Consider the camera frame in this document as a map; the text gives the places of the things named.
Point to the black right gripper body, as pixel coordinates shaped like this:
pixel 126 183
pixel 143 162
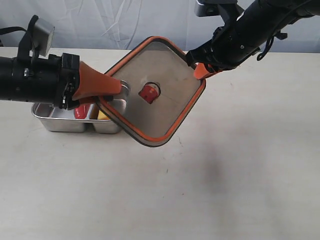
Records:
pixel 229 47

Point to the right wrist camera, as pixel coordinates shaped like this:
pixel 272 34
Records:
pixel 228 10

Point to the transparent lunchbox lid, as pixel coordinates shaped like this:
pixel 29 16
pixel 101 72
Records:
pixel 162 90

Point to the yellow cheese wedge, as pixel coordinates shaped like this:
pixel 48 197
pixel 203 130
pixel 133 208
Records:
pixel 101 116

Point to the white backdrop cloth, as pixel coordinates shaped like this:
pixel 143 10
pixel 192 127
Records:
pixel 113 24

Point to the red sausage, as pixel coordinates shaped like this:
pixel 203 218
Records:
pixel 81 112

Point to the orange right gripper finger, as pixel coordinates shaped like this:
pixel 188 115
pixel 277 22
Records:
pixel 201 72

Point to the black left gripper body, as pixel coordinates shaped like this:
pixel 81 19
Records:
pixel 63 80

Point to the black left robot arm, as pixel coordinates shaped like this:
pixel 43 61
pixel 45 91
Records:
pixel 26 81

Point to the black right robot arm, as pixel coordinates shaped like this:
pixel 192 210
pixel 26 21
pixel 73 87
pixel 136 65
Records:
pixel 273 15

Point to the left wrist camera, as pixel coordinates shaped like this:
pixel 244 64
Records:
pixel 37 38

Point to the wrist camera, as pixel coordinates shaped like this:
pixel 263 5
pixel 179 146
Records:
pixel 228 10
pixel 37 38

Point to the steel lunchbox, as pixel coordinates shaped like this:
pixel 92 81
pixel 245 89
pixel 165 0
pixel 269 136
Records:
pixel 55 119

